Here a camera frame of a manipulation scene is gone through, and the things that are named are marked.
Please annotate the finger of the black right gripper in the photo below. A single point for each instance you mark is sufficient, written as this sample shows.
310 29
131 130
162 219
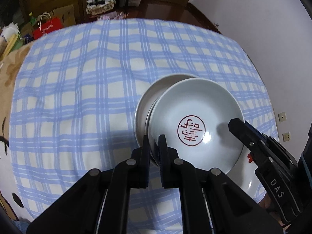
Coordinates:
236 127
251 134

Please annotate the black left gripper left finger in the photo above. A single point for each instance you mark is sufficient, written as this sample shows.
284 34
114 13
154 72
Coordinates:
134 172

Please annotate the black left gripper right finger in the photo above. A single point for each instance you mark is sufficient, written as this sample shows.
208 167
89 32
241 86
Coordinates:
175 172

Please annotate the white plate with cherries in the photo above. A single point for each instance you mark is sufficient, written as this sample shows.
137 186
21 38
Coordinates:
243 174

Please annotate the large plain white bowl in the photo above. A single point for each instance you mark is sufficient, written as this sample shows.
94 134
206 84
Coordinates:
149 99

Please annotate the white dish with red seal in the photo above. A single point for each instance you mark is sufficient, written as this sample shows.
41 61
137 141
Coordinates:
193 115

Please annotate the person's right hand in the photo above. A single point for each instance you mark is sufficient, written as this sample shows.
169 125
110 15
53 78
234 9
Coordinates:
266 204

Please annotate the blue white checked cloth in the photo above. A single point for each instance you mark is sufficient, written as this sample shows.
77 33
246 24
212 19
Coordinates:
76 94

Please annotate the red paper shopping bag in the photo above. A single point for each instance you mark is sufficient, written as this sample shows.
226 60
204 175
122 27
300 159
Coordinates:
47 27

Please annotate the cardboard box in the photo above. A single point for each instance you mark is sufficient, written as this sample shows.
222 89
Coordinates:
66 15

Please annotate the wicker basket with items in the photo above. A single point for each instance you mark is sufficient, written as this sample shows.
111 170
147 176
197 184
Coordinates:
96 7

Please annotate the green bottle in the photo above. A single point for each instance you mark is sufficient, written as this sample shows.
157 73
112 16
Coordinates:
33 20

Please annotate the white plush toy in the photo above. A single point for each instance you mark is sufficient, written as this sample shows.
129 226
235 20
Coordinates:
10 30

